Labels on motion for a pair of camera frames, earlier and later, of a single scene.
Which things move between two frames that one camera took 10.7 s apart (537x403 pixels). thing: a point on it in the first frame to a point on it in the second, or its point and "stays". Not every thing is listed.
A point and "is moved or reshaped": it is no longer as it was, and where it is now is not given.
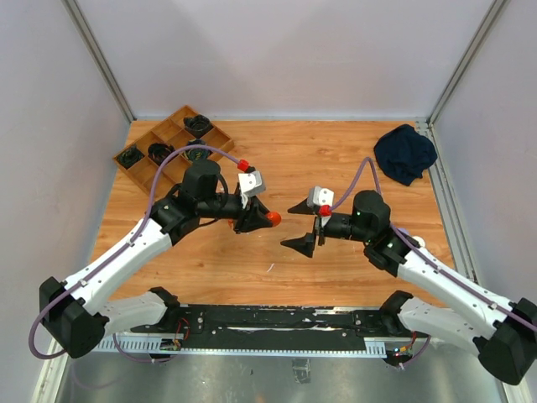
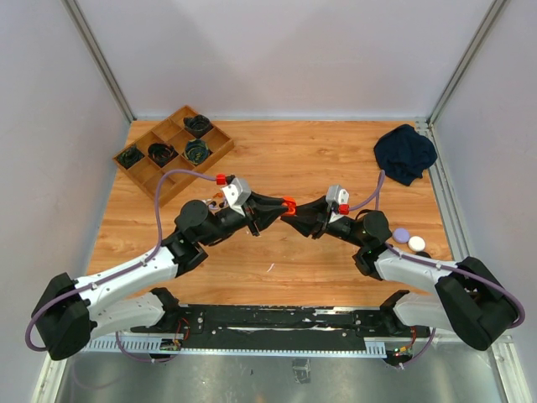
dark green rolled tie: x=128 y=156 stays
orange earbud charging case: x=275 y=217 is moved or reshaped
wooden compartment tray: x=185 y=128 stays
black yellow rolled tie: x=196 y=154 stays
